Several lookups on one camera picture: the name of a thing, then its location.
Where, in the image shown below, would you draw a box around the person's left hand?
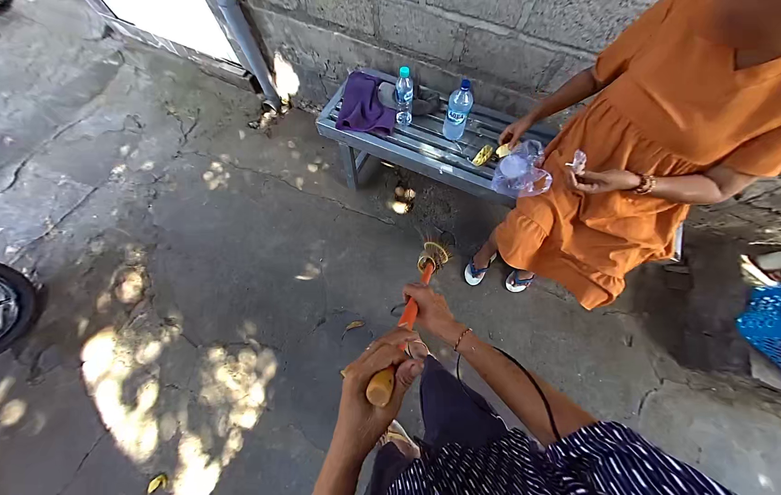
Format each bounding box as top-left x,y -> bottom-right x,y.
341,326 -> 430,437

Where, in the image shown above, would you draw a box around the person's right hand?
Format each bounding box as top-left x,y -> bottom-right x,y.
402,282 -> 467,345

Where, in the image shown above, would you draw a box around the stick broom with orange handle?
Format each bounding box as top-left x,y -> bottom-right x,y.
365,237 -> 453,408

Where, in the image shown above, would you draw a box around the person's left forearm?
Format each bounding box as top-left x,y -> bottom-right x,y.
312,415 -> 379,495

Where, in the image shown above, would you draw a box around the person's right forearm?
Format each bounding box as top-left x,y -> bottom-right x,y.
454,326 -> 599,447

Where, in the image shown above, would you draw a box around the person's legs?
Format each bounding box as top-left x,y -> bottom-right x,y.
364,341 -> 510,495

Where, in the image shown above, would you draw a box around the grey slatted bench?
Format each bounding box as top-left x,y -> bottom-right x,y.
315,67 -> 685,262

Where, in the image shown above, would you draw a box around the person's body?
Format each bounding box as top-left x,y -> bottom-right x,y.
386,421 -> 737,495

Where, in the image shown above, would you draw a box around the clear plastic bag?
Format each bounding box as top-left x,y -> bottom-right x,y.
491,139 -> 554,199

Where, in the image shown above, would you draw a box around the water bottle with blue cap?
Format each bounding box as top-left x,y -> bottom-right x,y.
443,79 -> 474,142

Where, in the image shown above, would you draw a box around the purple cloth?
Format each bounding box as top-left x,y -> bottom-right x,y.
335,71 -> 398,136

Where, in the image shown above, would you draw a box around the water bottle with teal cap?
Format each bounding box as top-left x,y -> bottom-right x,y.
395,66 -> 415,127

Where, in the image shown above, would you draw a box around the grey rolled cloth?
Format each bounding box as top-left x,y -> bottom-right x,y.
377,82 -> 438,116

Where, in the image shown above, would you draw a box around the grey downpipe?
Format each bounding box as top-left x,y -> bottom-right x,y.
217,0 -> 283,111

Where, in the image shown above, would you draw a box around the white door panel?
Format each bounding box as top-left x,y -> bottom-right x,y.
87,0 -> 251,75

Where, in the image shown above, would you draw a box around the black cable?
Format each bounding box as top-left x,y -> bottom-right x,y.
455,345 -> 563,444

